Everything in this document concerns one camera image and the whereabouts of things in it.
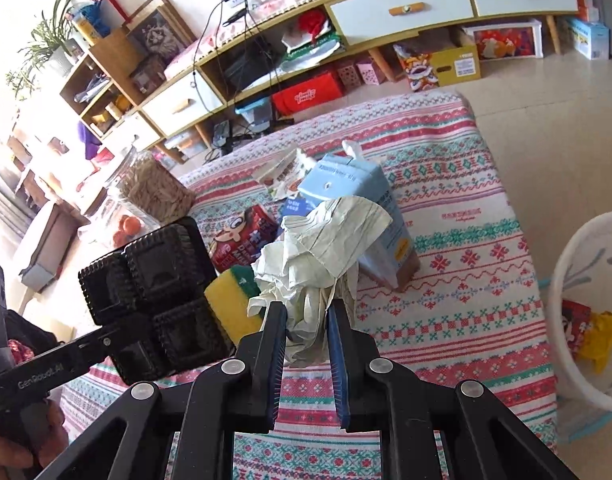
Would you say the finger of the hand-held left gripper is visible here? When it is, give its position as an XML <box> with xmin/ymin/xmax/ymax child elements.
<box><xmin>60</xmin><ymin>324</ymin><xmax>134</xmax><ymax>368</ymax></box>

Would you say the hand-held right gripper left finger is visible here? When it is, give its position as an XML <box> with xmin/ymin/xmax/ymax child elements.
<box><xmin>33</xmin><ymin>301</ymin><xmax>289</xmax><ymax>480</ymax></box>

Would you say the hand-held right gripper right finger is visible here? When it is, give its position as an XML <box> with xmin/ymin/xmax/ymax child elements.
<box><xmin>327</xmin><ymin>299</ymin><xmax>582</xmax><ymax>480</ymax></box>

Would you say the black plastic tray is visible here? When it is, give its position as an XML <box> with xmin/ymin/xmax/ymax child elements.
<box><xmin>78</xmin><ymin>216</ymin><xmax>237</xmax><ymax>386</ymax></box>

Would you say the white paper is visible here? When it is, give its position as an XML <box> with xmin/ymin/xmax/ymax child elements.
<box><xmin>248</xmin><ymin>197</ymin><xmax>394</xmax><ymax>368</ymax></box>

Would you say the light blue carton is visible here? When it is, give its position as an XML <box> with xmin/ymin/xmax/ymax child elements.
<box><xmin>297</xmin><ymin>152</ymin><xmax>421</xmax><ymax>292</ymax></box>

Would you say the white snack wrapper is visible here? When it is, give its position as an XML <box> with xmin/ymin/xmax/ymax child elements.
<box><xmin>253</xmin><ymin>149</ymin><xmax>317</xmax><ymax>202</ymax></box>

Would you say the white trash bin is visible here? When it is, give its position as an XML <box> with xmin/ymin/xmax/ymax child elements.
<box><xmin>545</xmin><ymin>211</ymin><xmax>612</xmax><ymax>411</ymax></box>

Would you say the person's left hand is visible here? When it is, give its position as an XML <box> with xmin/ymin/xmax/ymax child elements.
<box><xmin>0</xmin><ymin>399</ymin><xmax>69</xmax><ymax>480</ymax></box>

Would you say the dark cloth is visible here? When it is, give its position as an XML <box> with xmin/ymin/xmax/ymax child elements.
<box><xmin>6</xmin><ymin>309</ymin><xmax>66</xmax><ymax>361</ymax></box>

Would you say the yellow green sponge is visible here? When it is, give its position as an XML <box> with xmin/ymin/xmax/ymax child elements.
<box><xmin>204</xmin><ymin>266</ymin><xmax>267</xmax><ymax>346</ymax></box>

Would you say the red snack packet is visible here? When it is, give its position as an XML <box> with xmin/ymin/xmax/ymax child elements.
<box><xmin>209</xmin><ymin>205</ymin><xmax>281</xmax><ymax>273</ymax></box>

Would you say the patterned tablecloth table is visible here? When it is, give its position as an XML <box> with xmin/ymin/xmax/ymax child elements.
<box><xmin>60</xmin><ymin>92</ymin><xmax>559</xmax><ymax>480</ymax></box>

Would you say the glass jar of seeds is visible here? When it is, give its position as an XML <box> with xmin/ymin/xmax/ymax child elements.
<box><xmin>93</xmin><ymin>145</ymin><xmax>197</xmax><ymax>231</ymax></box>

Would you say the purple cloth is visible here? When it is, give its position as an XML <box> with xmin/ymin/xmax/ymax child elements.
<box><xmin>77</xmin><ymin>121</ymin><xmax>106</xmax><ymax>161</ymax></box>

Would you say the red printed packet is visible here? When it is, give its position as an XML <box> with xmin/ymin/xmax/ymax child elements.
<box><xmin>561</xmin><ymin>299</ymin><xmax>594</xmax><ymax>353</ymax></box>

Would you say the blue plastic container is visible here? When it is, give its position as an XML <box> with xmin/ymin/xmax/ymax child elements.
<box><xmin>234</xmin><ymin>97</ymin><xmax>277</xmax><ymax>133</ymax></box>

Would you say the wooden shelf unit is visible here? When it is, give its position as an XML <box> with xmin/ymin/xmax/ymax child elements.
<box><xmin>60</xmin><ymin>27</ymin><xmax>167</xmax><ymax>153</ymax></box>

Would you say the yellow packet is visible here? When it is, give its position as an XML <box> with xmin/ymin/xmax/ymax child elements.
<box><xmin>576</xmin><ymin>311</ymin><xmax>612</xmax><ymax>375</ymax></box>

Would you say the red bag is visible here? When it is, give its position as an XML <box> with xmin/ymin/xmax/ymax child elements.
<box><xmin>271</xmin><ymin>71</ymin><xmax>345</xmax><ymax>117</ymax></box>

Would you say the pink patterned box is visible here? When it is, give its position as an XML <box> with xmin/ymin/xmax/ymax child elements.
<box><xmin>336</xmin><ymin>57</ymin><xmax>387</xmax><ymax>90</ymax></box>

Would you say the black electronic box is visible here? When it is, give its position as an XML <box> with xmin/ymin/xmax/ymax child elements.
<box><xmin>222</xmin><ymin>45</ymin><xmax>277</xmax><ymax>92</ymax></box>

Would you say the potted green plant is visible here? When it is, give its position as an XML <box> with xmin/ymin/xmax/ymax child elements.
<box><xmin>6</xmin><ymin>0</ymin><xmax>79</xmax><ymax>98</ymax></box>

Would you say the lion print bag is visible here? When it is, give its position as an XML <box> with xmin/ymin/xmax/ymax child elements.
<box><xmin>393</xmin><ymin>42</ymin><xmax>441</xmax><ymax>93</ymax></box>

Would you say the framed cat picture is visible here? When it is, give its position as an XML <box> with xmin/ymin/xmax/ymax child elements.
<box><xmin>123</xmin><ymin>0</ymin><xmax>197</xmax><ymax>68</ymax></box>

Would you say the white green paper bag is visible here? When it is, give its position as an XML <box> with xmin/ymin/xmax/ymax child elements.
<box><xmin>278</xmin><ymin>27</ymin><xmax>347</xmax><ymax>73</ymax></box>

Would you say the white wooden TV cabinet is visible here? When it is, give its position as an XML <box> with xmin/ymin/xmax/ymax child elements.
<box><xmin>136</xmin><ymin>0</ymin><xmax>582</xmax><ymax>163</ymax></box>

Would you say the red cloth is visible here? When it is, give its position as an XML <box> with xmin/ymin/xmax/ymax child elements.
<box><xmin>298</xmin><ymin>8</ymin><xmax>331</xmax><ymax>41</ymax></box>

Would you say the pink lace runner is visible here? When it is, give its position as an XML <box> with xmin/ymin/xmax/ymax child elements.
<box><xmin>163</xmin><ymin>0</ymin><xmax>344</xmax><ymax>81</ymax></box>

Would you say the white storage box red print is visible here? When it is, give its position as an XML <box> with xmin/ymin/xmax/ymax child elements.
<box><xmin>461</xmin><ymin>18</ymin><xmax>544</xmax><ymax>61</ymax></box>

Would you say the blue white carton box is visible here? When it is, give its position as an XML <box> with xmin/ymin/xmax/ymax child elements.
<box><xmin>566</xmin><ymin>16</ymin><xmax>611</xmax><ymax>61</ymax></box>

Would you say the black power cable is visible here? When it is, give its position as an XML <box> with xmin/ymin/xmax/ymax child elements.
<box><xmin>191</xmin><ymin>0</ymin><xmax>317</xmax><ymax>116</ymax></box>

